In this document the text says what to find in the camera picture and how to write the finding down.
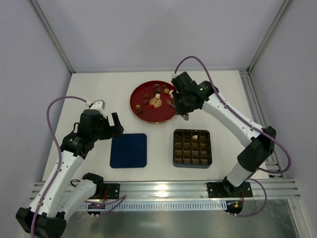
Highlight metal tweezers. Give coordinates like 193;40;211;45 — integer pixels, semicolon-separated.
167;99;189;121

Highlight blue tin lid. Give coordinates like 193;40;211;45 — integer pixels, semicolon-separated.
109;133;147;169

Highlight blue tin chocolate box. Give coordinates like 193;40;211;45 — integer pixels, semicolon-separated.
173;129;212;169

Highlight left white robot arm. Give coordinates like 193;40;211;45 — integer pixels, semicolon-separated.
16;109;124;238

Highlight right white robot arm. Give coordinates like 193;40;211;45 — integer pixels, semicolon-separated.
171;72;276;196

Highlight red round plate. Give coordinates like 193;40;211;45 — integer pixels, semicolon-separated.
130;80;176;124

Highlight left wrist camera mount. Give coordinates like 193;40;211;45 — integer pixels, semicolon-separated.
85;99;107;118

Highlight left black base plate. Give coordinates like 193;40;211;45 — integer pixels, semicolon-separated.
102;183;120;200

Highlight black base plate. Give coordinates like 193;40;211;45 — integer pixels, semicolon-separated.
102;183;120;200
207;182;253;198

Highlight right aluminium frame rail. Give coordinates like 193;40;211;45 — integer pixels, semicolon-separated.
239;69;284;179

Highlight slotted cable duct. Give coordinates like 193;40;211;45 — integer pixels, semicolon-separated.
78;200;227;212

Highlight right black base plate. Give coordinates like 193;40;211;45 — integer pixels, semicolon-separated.
207;182;253;198

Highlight aluminium front rail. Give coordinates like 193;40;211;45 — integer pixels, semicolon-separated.
108;178;301;200

